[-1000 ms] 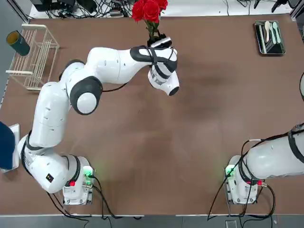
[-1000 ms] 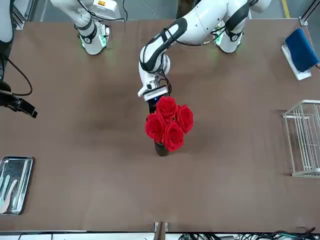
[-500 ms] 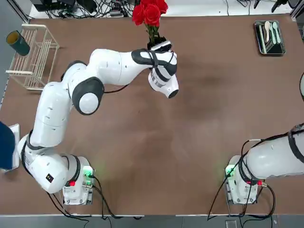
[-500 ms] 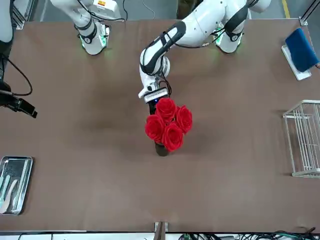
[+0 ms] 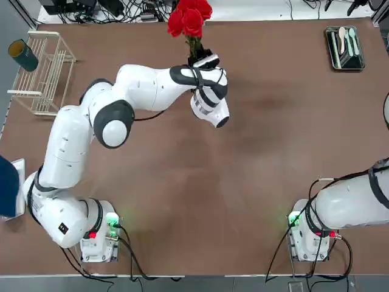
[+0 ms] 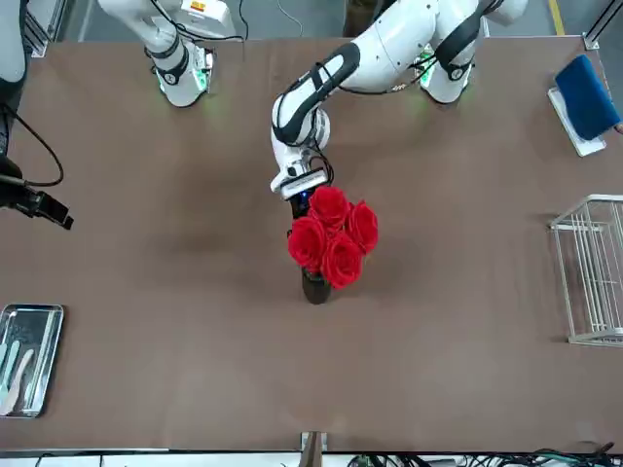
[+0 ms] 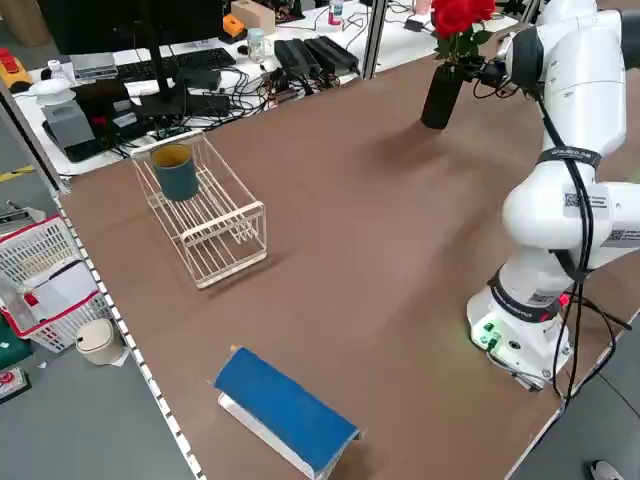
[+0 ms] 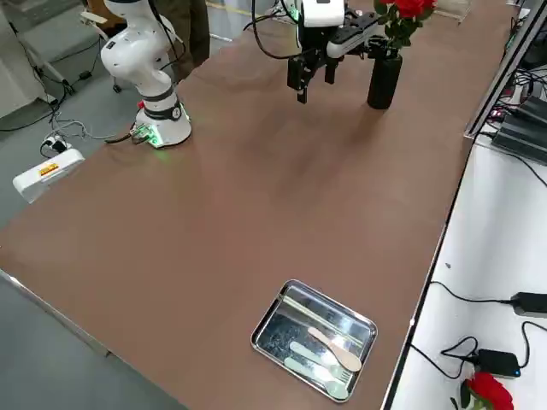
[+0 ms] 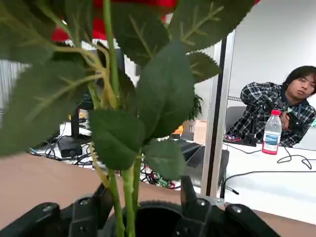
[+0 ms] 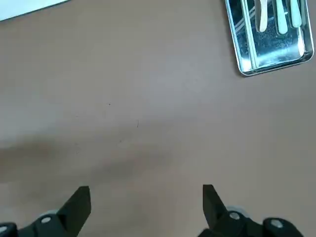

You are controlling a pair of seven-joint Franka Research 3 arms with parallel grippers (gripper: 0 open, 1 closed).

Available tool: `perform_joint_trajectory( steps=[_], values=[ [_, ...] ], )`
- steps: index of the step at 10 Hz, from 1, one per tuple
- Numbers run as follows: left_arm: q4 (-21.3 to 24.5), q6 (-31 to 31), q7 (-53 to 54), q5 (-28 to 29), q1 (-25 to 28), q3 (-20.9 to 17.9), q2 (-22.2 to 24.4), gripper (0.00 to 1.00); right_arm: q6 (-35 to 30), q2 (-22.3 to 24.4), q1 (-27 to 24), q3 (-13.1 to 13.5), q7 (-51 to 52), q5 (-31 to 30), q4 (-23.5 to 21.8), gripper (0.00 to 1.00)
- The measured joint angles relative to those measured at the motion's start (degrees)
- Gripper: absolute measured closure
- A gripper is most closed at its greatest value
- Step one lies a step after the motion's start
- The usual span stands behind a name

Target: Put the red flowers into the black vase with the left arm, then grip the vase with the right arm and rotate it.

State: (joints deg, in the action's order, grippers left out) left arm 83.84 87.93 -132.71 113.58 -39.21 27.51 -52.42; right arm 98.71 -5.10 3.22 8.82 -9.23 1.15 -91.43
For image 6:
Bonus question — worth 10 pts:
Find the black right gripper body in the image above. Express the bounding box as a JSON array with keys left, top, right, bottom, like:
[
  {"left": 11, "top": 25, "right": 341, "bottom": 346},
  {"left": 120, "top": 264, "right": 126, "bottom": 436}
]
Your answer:
[{"left": 0, "top": 155, "right": 38, "bottom": 215}]

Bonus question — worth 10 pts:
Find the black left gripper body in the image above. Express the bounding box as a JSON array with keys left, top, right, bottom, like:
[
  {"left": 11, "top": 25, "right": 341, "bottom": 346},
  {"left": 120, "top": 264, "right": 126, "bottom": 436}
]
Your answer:
[{"left": 290, "top": 190, "right": 315, "bottom": 220}]

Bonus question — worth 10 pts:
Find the red rose bouquet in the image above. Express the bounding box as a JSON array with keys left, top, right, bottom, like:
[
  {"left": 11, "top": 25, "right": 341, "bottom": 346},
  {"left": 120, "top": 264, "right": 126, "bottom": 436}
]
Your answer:
[{"left": 286, "top": 184, "right": 380, "bottom": 291}]

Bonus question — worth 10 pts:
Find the black cylindrical vase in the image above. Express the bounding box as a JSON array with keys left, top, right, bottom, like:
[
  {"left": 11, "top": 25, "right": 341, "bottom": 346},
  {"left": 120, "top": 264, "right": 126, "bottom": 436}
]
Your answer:
[{"left": 301, "top": 265, "right": 335, "bottom": 306}]

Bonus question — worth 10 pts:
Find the steel tray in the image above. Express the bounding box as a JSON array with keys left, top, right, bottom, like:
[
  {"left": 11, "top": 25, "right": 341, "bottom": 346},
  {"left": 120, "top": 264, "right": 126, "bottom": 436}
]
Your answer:
[{"left": 0, "top": 304, "right": 65, "bottom": 419}]

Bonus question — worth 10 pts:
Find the wooden spoon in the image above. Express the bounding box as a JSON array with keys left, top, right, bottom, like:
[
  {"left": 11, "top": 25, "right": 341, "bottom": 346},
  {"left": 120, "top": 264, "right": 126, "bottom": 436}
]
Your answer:
[{"left": 0, "top": 348, "right": 35, "bottom": 416}]

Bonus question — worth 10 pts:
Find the person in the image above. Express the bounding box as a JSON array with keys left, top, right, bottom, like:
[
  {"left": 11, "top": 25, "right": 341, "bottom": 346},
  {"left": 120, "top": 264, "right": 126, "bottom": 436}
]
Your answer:
[{"left": 343, "top": 0, "right": 388, "bottom": 38}]

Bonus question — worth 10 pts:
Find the white controller box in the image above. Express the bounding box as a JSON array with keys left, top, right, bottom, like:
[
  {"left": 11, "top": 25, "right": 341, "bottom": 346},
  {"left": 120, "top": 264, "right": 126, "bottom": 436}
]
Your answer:
[{"left": 178, "top": 0, "right": 238, "bottom": 41}]

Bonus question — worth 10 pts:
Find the blue and white slanted stand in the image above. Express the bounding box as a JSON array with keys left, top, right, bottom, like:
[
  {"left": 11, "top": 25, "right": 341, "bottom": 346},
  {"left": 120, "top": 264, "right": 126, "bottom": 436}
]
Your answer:
[{"left": 547, "top": 54, "right": 623, "bottom": 158}]

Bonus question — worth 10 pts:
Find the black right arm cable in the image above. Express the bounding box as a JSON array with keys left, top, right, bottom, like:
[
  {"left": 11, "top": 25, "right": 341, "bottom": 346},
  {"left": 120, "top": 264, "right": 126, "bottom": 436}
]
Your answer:
[{"left": 4, "top": 109, "right": 65, "bottom": 189}]

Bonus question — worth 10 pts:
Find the aluminium frame profile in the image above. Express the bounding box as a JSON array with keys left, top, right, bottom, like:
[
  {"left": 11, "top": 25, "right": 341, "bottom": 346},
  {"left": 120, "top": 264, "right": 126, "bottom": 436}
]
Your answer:
[
  {"left": 582, "top": 0, "right": 623, "bottom": 51},
  {"left": 23, "top": 0, "right": 64, "bottom": 58}
]

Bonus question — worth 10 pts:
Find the aluminium frame post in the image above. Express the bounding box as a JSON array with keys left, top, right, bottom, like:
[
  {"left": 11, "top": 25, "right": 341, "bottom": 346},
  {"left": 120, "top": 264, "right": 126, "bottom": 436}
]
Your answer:
[{"left": 300, "top": 430, "right": 330, "bottom": 467}]

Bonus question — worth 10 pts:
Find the cream wire rack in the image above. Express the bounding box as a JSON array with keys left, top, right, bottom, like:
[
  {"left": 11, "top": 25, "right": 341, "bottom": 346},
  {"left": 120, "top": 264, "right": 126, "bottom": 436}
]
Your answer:
[{"left": 549, "top": 194, "right": 623, "bottom": 347}]

